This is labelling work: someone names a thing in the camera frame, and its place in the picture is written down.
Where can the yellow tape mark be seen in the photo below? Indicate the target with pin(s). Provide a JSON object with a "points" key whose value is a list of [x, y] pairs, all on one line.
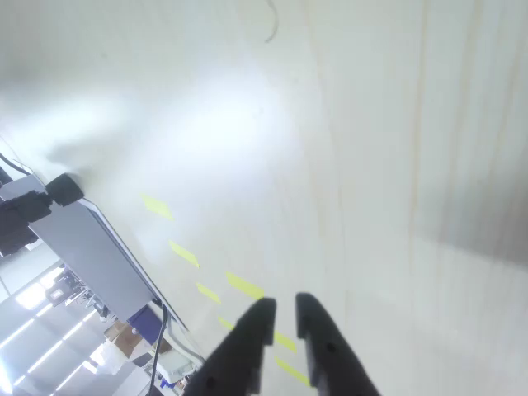
{"points": [[285, 342], [292, 370], [244, 285]]}

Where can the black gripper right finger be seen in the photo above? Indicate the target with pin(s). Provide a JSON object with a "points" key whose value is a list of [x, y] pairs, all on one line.
{"points": [[330, 363]]}

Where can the blue box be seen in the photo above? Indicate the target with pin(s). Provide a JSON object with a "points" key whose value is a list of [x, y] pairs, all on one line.
{"points": [[144, 323]]}

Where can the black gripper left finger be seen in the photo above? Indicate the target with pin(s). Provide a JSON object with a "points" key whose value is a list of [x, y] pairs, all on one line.
{"points": [[235, 363]]}

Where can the brown cardboard box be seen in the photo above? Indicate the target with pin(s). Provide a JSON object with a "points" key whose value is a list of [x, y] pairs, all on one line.
{"points": [[121, 336]]}

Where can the black clamp stand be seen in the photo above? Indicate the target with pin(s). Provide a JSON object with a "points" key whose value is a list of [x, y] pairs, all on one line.
{"points": [[64, 189]]}

